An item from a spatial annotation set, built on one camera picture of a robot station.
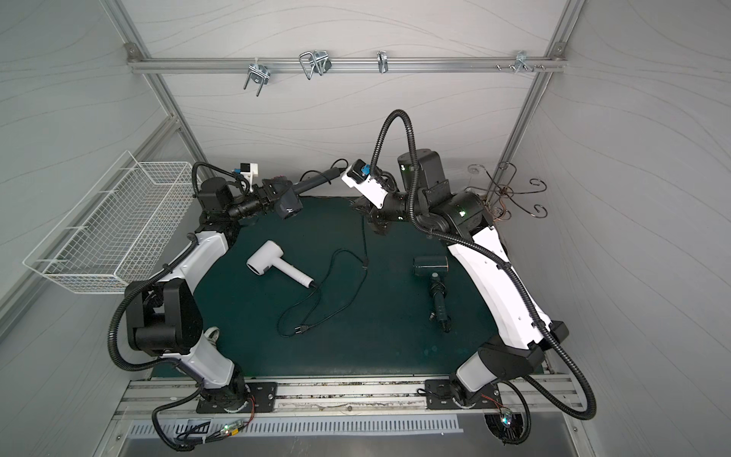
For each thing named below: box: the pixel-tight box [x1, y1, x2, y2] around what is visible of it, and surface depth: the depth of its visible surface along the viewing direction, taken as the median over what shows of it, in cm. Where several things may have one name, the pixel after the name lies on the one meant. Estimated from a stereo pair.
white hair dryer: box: [246, 239, 315, 289], surface depth 98 cm
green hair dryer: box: [413, 256, 452, 334], surface depth 90 cm
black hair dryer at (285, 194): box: [262, 167, 346, 219], surface depth 79 cm
